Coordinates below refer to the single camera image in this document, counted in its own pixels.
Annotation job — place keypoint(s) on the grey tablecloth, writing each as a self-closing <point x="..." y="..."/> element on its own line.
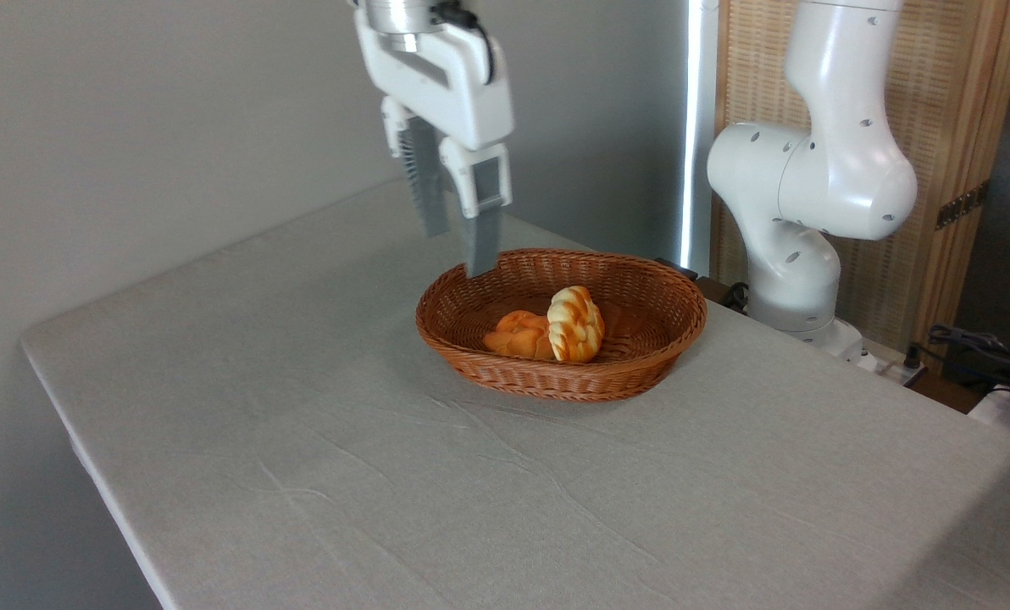
<point x="725" y="491"/>

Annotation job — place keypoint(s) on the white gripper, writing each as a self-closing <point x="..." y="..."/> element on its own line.
<point x="463" y="93"/>

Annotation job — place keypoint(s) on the wooden rattan folding screen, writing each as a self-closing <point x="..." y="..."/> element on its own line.
<point x="954" y="102"/>

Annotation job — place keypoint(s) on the white power strip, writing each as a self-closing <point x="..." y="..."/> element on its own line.
<point x="890" y="366"/>

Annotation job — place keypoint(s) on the long braided bread loaf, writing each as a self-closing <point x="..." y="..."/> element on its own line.
<point x="577" y="326"/>

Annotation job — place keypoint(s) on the small round knotted bread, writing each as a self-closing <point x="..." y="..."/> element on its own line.
<point x="518" y="335"/>

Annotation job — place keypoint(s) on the brown wicker basket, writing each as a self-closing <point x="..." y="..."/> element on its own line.
<point x="649" y="296"/>

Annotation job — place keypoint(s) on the black metal screen hinge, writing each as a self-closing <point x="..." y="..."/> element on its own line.
<point x="962" y="204"/>

